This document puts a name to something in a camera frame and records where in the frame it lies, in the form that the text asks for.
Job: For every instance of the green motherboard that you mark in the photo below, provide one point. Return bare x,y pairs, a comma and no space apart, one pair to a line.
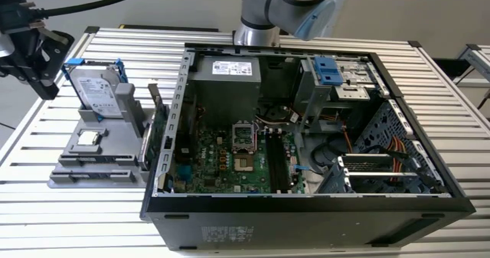
209,166

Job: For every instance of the grey power supply unit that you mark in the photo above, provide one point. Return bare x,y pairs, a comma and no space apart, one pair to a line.
226,97

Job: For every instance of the grey parts rack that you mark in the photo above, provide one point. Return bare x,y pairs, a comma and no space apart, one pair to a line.
115,137

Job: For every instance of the green graphics card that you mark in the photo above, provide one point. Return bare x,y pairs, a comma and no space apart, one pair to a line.
155,137

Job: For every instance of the silver CPU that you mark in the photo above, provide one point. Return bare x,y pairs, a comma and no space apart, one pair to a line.
88,139

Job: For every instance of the hard disk in blue carrier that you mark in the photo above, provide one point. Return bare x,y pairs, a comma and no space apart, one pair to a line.
94,94

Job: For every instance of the black RAM slot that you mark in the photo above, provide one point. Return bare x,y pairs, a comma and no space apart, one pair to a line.
282,160
273,160

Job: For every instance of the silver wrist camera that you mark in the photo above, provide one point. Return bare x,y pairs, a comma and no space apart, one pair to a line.
6,47

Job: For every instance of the black round fan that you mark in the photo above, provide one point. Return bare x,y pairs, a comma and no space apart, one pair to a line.
275,113

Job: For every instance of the CPU socket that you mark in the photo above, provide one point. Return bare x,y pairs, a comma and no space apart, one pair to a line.
245,163

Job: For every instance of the grey disk bay bracket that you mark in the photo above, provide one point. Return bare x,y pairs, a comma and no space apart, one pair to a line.
333,180

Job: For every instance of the metal slat side table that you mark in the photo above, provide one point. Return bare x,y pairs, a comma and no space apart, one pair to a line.
478,56

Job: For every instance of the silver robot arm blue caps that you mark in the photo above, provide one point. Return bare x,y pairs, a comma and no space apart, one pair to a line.
267,5

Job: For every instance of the blue drive latch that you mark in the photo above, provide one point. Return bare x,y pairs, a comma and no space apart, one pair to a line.
327,71

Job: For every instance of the black PC case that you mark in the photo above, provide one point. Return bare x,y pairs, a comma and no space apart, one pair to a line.
267,226

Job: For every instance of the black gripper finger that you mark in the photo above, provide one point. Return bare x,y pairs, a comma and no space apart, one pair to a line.
44,90

